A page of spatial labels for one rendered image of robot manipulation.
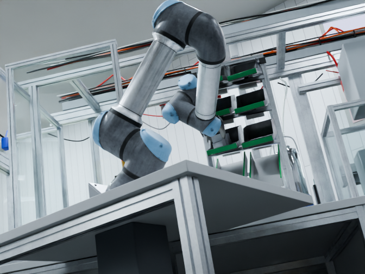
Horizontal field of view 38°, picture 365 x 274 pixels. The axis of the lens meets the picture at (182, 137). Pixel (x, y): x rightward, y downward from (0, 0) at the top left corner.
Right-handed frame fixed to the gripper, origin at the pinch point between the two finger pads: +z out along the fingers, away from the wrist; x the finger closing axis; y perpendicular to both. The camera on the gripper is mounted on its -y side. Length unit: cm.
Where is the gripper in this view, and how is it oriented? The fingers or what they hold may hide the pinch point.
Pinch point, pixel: (217, 136)
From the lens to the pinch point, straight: 224.4
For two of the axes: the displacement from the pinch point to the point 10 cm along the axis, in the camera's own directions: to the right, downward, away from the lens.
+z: 3.8, 6.6, 6.5
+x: 9.2, -2.6, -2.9
